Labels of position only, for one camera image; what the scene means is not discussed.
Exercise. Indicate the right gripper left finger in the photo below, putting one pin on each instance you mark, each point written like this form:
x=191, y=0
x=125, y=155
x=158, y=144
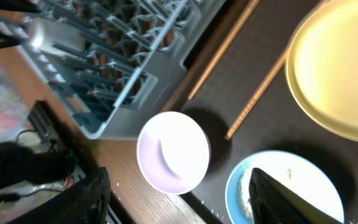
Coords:
x=84, y=202

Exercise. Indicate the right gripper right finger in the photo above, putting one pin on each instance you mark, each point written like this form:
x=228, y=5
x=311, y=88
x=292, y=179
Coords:
x=272, y=202

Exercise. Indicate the light blue bowl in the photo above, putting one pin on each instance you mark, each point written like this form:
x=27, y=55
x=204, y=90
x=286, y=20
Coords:
x=294, y=172

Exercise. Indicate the pink white bowl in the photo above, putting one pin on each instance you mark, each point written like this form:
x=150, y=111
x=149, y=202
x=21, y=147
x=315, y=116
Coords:
x=173, y=153

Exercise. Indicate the wooden chopstick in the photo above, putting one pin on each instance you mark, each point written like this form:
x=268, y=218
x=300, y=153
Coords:
x=257, y=94
x=223, y=47

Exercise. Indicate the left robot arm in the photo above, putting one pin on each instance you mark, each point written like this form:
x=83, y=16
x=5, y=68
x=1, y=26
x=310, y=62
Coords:
x=20, y=163

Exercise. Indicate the dark brown serving tray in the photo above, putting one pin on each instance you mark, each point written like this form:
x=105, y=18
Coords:
x=276, y=122

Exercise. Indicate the grey plastic dish rack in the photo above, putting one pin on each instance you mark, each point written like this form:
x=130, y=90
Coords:
x=112, y=64

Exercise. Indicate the yellow round plate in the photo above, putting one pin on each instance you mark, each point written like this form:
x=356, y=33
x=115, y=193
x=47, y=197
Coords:
x=322, y=66

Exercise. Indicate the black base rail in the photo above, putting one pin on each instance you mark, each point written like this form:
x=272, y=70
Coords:
x=53, y=133

